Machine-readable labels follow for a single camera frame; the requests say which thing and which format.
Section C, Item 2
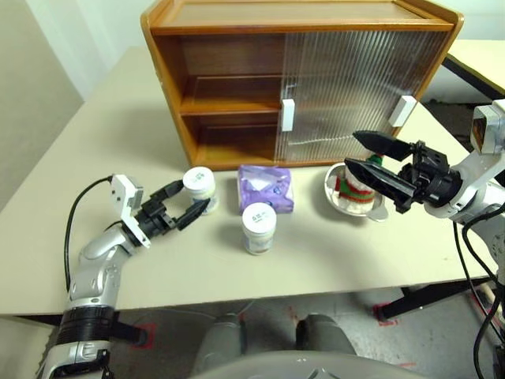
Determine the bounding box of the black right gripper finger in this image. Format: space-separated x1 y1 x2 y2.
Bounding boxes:
352 129 412 162
343 157 416 214

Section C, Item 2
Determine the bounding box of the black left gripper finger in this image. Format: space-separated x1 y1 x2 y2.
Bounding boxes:
173 198 211 232
148 179 185 203

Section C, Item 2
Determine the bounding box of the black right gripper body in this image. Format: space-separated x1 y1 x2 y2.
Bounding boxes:
397 139 462 205

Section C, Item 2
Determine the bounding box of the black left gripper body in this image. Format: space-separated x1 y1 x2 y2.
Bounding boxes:
136 196 178 238

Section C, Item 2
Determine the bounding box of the white plastic bottle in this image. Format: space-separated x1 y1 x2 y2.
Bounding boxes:
181 167 219 216
241 203 278 257

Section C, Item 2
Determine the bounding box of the white door handle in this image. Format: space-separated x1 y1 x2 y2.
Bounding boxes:
281 99 297 133
389 95 414 128

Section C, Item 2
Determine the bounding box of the white bowl with red-green item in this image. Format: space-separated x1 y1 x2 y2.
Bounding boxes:
324 161 390 223

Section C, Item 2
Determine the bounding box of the ribbed translucent sliding door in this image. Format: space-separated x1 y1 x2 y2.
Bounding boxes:
275 31 443 163
283 31 451 161

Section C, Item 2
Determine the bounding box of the purple tissue box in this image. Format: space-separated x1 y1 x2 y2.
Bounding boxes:
236 163 296 216

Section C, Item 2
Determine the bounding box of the brown wooden cabinet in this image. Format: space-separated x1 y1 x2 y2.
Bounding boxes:
140 0 466 171

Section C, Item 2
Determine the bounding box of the beige side table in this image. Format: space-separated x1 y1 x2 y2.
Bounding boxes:
443 38 505 98

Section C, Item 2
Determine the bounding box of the pale wooden stick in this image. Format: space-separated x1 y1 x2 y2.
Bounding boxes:
475 283 499 317

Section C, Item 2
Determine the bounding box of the silver robot torso shell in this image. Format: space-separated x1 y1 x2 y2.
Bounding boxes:
189 349 431 379

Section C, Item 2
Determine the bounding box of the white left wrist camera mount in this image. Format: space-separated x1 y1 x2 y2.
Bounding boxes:
109 173 152 250

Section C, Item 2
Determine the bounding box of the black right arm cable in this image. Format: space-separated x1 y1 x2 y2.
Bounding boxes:
451 215 505 379

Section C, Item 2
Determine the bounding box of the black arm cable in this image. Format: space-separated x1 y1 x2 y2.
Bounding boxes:
63 176 115 295
451 215 505 379

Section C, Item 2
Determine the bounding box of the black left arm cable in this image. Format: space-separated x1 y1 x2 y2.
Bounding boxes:
63 176 115 295

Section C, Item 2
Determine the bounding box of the black metal table frame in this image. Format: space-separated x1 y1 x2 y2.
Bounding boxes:
380 276 494 321

